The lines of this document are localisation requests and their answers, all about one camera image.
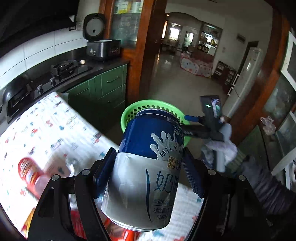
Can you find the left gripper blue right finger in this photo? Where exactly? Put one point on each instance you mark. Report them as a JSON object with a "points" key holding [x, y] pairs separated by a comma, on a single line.
{"points": [[194, 170]]}

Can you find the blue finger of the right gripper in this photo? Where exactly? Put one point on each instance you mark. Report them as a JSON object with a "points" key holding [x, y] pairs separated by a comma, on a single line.
{"points": [[191, 118]]}

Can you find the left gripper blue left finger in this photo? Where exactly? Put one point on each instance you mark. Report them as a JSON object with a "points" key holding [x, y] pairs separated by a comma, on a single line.
{"points": [[103, 173]]}

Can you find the red white plastic cup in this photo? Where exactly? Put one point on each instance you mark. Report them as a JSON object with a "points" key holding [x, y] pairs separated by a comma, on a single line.
{"points": [[34, 177]]}

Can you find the polka dot play tent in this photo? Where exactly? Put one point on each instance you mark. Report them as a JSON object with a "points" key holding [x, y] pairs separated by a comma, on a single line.
{"points": [[196, 67]]}

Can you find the patterned white table cloth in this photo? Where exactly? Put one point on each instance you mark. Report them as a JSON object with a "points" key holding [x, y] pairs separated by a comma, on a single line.
{"points": [[69, 150]]}

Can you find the green kitchen cabinet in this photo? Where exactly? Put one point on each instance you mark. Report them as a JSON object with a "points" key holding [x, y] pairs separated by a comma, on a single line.
{"points": [[100, 100]]}

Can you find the black range hood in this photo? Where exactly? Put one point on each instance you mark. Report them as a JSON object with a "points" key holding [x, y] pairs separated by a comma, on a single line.
{"points": [[25, 20]]}

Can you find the brown wooden door frame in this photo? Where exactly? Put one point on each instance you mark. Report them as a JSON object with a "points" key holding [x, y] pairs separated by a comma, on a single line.
{"points": [[143, 56]]}

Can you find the black rice cooker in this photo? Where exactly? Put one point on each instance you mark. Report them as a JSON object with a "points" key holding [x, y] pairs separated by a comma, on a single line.
{"points": [[96, 46]]}

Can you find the green perforated plastic basket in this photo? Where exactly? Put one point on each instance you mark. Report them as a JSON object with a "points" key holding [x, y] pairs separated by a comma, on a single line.
{"points": [[153, 122]]}

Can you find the red orange snack packet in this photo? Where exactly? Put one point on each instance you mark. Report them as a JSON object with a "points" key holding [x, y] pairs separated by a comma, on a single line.
{"points": [[69, 224]]}

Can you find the white refrigerator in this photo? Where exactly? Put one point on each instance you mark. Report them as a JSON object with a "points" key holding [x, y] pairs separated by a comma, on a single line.
{"points": [[243, 83]]}

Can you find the blue silver milk can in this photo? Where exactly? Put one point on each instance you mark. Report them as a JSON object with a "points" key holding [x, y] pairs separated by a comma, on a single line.
{"points": [[142, 188]]}

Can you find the black gas stove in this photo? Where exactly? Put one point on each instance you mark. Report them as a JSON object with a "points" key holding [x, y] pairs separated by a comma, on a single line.
{"points": [[21, 91]]}

